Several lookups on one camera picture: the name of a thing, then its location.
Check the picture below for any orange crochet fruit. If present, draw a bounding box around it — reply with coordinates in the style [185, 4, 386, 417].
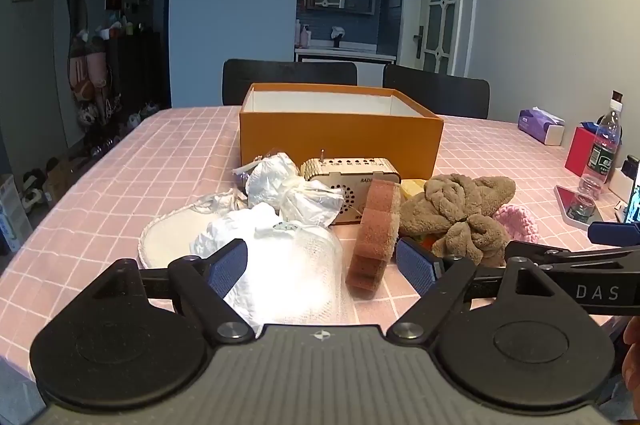
[420, 234, 438, 251]

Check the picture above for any round cream knitted mat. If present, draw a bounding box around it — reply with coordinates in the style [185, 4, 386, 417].
[138, 189, 247, 269]

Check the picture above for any pink white crochet item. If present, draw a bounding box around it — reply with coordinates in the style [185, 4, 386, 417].
[494, 204, 540, 244]

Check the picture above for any white cloth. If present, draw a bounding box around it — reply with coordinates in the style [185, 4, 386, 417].
[190, 203, 346, 332]

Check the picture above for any smartphone on table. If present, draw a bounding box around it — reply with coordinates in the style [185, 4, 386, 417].
[553, 185, 604, 230]

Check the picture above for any brown plush towel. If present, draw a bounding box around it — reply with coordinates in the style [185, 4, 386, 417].
[399, 174, 516, 268]

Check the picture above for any brown flower-shaped sponge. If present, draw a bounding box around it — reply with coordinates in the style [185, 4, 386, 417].
[345, 179, 402, 296]

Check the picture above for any clear plastic bottle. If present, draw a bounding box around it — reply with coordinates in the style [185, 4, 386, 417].
[577, 90, 623, 206]

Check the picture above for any red box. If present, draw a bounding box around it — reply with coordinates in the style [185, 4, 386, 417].
[565, 125, 596, 177]

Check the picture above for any yellow sponge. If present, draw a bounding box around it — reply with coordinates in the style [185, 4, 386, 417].
[400, 179, 426, 200]

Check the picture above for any pink checkered tablecloth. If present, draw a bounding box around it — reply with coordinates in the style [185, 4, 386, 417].
[1, 107, 590, 371]

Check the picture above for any purple tissue pack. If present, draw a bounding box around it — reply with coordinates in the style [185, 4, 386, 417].
[518, 107, 565, 146]

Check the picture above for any clear crumpled plastic bag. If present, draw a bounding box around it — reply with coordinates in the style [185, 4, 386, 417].
[232, 153, 344, 227]

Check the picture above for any wooden perforated radio box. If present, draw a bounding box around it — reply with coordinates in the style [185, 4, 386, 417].
[299, 155, 401, 225]

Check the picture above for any right black chair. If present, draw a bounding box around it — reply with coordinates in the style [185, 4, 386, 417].
[383, 64, 490, 119]

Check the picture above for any black chair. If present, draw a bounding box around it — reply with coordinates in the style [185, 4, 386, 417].
[221, 59, 358, 106]
[383, 64, 490, 119]

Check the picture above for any orange cardboard box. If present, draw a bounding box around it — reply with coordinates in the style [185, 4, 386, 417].
[239, 82, 444, 179]

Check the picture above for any white storage box on floor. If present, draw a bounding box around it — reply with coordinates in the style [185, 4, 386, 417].
[0, 174, 32, 253]

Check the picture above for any left black chair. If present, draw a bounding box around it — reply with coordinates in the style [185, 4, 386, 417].
[221, 59, 358, 106]

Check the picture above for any dark cluttered shelf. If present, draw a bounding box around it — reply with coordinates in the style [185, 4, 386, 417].
[66, 0, 171, 143]

